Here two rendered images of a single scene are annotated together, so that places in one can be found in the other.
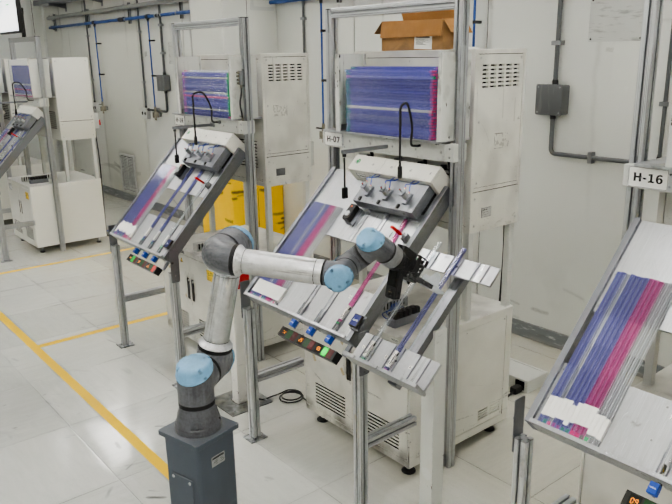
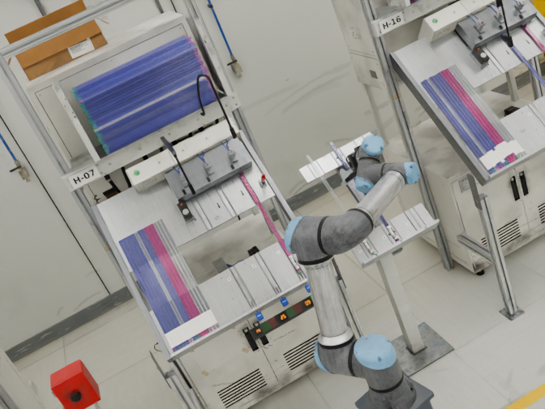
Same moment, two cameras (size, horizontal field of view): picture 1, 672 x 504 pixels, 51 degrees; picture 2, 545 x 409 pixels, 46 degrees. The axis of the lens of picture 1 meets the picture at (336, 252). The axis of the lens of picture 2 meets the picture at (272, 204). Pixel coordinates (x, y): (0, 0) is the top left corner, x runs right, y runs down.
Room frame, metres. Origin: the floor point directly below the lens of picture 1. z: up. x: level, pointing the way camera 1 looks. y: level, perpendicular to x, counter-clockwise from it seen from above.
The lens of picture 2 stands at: (1.39, 1.87, 2.10)
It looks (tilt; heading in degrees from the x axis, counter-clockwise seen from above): 26 degrees down; 299
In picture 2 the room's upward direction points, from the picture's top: 24 degrees counter-clockwise
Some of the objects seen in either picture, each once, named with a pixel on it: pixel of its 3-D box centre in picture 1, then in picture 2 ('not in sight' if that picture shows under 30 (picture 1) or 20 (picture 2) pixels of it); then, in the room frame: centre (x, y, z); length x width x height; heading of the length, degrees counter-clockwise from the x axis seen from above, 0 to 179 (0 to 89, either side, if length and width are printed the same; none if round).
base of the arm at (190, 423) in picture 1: (197, 412); (388, 386); (2.06, 0.46, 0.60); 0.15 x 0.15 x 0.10
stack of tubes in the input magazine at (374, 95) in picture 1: (397, 100); (147, 93); (2.90, -0.26, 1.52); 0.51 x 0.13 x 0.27; 39
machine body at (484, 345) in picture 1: (405, 364); (241, 315); (3.02, -0.31, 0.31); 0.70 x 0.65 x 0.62; 39
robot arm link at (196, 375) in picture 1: (196, 378); (375, 359); (2.06, 0.45, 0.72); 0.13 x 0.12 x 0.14; 166
